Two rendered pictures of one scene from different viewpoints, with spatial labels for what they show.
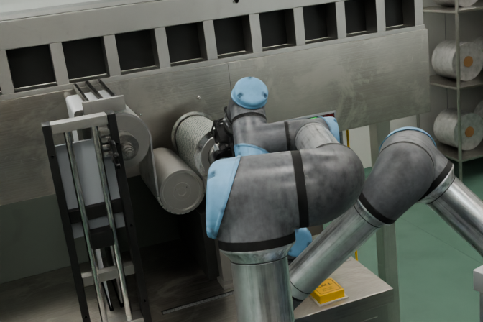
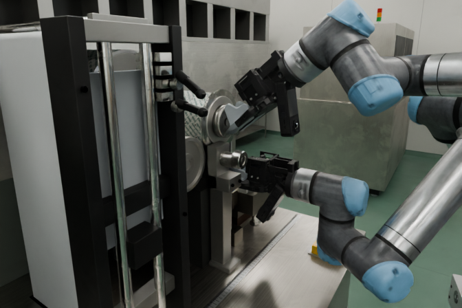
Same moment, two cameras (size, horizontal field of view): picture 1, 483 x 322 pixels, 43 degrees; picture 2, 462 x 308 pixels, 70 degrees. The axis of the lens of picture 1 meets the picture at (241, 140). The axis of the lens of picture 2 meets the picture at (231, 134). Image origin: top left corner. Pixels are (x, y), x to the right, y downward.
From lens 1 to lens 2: 1.12 m
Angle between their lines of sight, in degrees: 37
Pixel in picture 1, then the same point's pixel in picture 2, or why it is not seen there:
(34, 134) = not seen: outside the picture
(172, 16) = not seen: outside the picture
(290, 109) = not seen: hidden behind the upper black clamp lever
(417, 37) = (267, 49)
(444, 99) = not seen: hidden behind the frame
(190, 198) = (192, 173)
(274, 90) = (194, 75)
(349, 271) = (315, 225)
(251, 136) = (384, 66)
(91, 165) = (128, 119)
